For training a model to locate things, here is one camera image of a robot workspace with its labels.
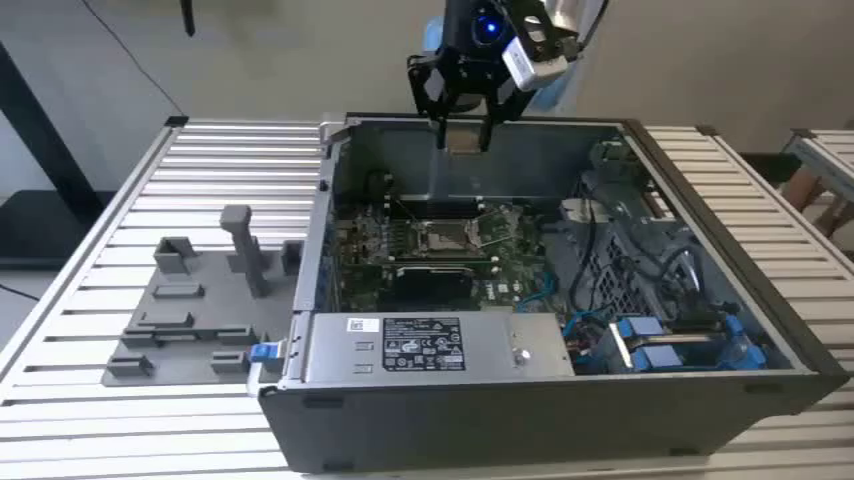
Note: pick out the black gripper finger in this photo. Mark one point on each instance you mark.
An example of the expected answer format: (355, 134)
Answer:
(501, 110)
(427, 85)

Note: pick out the CPU silver plate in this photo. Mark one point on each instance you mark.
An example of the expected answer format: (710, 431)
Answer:
(466, 142)

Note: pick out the CPU socket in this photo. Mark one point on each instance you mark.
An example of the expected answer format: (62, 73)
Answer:
(441, 237)

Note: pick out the green motherboard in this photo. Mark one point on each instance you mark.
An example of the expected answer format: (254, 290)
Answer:
(514, 260)

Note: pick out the black graphics card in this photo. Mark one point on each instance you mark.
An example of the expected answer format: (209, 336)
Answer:
(434, 287)

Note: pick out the black hanging rod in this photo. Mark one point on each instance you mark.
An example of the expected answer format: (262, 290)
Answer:
(189, 17)

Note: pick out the grey metal drive cage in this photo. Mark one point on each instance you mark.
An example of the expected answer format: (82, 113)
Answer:
(621, 280)

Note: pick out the blue disk carrier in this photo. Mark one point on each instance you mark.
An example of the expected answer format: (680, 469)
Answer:
(654, 357)
(642, 327)

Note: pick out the metal slat side table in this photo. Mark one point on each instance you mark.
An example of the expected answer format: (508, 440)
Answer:
(824, 155)

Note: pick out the brown cardboard box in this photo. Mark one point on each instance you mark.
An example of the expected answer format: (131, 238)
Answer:
(817, 200)

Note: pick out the silver power supply unit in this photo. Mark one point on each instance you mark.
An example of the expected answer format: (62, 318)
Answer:
(334, 345)

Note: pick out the grey parts rack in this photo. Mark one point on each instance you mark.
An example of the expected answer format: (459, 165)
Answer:
(194, 310)

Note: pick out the blue case latch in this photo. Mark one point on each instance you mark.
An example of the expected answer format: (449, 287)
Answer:
(263, 352)

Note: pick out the green RAM stick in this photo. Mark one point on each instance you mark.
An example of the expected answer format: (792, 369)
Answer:
(187, 335)

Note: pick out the dark grey PC case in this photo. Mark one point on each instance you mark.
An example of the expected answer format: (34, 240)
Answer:
(467, 430)

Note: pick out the black stand with base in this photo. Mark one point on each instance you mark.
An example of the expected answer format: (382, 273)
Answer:
(40, 230)

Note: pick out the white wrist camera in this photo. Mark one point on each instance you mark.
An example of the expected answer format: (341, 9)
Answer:
(534, 70)

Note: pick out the blue plastic bracket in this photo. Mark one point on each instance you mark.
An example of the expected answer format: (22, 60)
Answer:
(748, 350)

